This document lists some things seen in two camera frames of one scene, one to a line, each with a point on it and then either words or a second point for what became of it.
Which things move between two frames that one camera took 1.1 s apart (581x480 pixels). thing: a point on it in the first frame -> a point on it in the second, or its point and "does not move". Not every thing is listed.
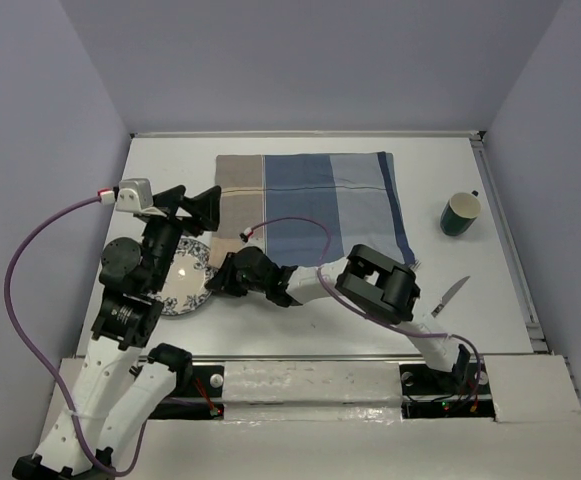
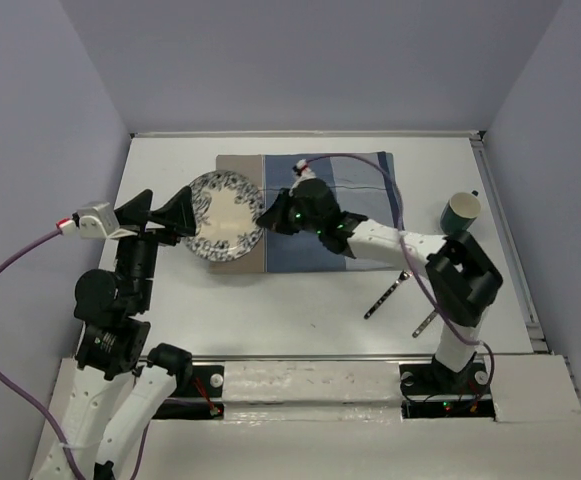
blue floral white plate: x=184 y=288 -> x=226 y=207
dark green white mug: x=460 y=213 does not move
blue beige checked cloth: x=312 y=208 does not move
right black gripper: x=224 y=280 -> x=273 y=217
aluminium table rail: x=536 y=332 does not move
